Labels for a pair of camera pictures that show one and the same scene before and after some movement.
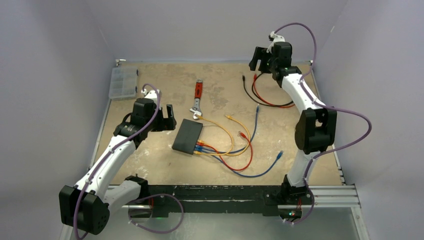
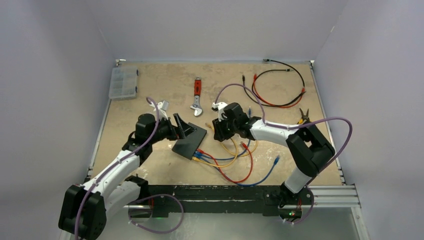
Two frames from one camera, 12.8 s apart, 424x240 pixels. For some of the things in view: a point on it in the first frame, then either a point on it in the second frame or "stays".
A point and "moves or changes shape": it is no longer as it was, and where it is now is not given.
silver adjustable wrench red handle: [196, 109] stays
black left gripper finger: [170, 111] to [179, 124]
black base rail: [161, 200] stays
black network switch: [187, 136] moves or changes shape
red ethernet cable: [263, 100] stays
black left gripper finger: [169, 123] to [188, 129]
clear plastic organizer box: [123, 83] stays
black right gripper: [260, 54] to [220, 135]
